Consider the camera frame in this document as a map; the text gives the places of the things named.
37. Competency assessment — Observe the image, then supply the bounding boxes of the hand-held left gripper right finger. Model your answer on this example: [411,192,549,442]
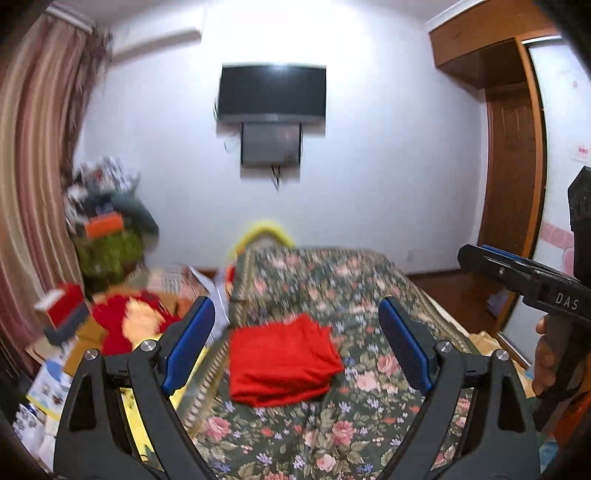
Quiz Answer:
[378,296,541,480]

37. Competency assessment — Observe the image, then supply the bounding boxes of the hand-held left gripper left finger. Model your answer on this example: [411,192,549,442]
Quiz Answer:
[53,295,218,480]

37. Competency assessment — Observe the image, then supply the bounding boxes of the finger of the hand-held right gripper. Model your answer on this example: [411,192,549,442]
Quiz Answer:
[480,244,571,278]
[457,244,546,303]

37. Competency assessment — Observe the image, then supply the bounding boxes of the red zip jacket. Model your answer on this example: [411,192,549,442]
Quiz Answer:
[228,314,345,408]

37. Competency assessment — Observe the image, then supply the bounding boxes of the pile of grey clothes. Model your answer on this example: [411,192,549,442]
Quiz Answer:
[65,156,141,232]

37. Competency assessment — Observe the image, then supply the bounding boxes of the person's right hand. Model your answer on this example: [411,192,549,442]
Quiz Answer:
[531,316,561,398]

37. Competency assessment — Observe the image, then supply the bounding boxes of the white mattress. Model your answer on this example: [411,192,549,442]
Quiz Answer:
[434,295,474,340]

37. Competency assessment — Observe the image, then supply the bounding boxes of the white plastic bag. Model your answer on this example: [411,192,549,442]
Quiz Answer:
[189,265,236,342]

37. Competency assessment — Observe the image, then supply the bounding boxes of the patchwork cushion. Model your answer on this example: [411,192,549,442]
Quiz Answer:
[152,265,195,301]

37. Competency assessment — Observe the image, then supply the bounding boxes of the brown wooden door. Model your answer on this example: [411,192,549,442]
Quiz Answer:
[480,88,541,282]

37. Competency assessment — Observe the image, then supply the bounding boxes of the red plush toy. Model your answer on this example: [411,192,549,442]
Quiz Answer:
[92,293,183,356]

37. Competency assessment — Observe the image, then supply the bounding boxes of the yellow garment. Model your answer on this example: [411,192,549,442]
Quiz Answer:
[117,330,197,467]

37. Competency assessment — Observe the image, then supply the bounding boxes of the dark floral bedspread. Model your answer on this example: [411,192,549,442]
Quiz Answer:
[178,247,481,480]

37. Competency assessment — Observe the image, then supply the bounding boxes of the brown cardboard box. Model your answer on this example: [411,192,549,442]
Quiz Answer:
[25,318,109,374]

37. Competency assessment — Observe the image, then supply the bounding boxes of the green patterned cloth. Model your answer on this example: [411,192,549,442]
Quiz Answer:
[74,231,144,282]

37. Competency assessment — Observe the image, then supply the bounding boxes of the dark grey box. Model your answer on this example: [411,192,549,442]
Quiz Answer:
[44,302,90,347]

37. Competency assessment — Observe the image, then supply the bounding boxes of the red box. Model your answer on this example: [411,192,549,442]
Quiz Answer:
[36,282,86,328]

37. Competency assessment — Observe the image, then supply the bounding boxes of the grey pillow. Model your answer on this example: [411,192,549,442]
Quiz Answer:
[115,194,160,245]

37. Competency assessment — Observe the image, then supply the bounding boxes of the yellow fluffy object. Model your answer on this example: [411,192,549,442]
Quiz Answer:
[228,220,296,259]

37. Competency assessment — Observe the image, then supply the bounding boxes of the orange box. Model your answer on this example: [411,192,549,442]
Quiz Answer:
[85,212,125,238]

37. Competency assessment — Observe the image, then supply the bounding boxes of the white heart-printed sliding door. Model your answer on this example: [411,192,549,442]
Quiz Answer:
[501,34,591,352]

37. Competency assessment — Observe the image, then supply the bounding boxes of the printed paper sheets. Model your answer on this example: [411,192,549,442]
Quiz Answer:
[14,355,75,467]

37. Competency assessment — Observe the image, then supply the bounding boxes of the wooden wardrobe cabinet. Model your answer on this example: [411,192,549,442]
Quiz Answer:
[428,9,561,93]

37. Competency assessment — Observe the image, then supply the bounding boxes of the small black monitor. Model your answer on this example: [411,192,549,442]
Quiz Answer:
[240,121,303,170]

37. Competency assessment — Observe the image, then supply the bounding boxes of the striped brown curtain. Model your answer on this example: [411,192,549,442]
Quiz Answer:
[0,11,114,370]

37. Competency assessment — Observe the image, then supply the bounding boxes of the white air conditioner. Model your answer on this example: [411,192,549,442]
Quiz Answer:
[108,9,206,61]

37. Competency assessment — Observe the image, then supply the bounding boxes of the black wall television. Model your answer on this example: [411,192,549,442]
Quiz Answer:
[216,64,328,125]

